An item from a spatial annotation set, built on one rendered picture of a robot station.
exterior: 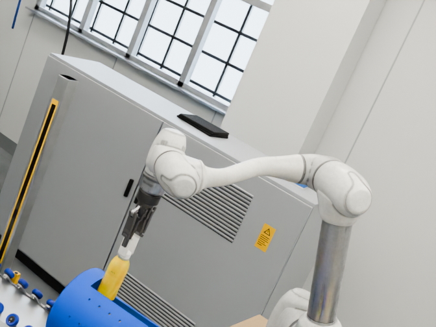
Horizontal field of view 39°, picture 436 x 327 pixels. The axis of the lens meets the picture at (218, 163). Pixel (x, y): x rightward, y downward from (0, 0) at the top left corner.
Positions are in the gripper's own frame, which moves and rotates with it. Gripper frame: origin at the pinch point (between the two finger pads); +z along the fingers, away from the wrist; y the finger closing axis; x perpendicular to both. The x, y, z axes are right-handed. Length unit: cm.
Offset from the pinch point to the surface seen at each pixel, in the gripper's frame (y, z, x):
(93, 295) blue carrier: 8.4, 17.6, -0.9
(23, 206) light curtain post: -31, 26, -67
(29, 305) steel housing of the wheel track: -7, 46, -32
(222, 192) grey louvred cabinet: -150, 14, -30
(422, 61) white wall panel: -273, -98, 19
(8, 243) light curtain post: -30, 44, -67
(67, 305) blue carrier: 12.9, 23.0, -5.6
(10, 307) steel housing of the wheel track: 1, 46, -34
